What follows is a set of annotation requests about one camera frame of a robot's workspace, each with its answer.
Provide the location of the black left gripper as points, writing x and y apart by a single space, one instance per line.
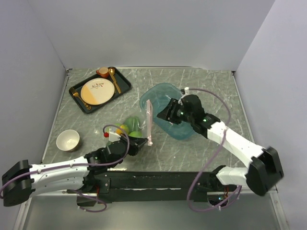
135 143

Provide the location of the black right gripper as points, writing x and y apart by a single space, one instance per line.
166 114

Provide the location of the small green cabbage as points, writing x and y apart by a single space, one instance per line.
135 134

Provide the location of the clear zip top bag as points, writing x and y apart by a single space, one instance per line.
145 114

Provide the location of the yellow green mango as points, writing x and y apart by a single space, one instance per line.
122 129

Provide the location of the green bell pepper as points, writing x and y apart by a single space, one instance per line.
133 123

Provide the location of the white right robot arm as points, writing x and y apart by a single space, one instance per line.
262 167

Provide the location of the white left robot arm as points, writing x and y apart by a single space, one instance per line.
23 180

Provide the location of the cream orange plate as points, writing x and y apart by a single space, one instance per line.
97 91

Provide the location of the black serving tray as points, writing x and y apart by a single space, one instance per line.
122 81

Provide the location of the gold spoon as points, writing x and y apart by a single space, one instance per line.
112 75

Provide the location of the gold fork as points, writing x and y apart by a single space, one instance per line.
76 94

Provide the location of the orange ceramic cup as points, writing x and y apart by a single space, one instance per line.
103 72

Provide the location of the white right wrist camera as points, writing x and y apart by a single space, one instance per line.
185 92

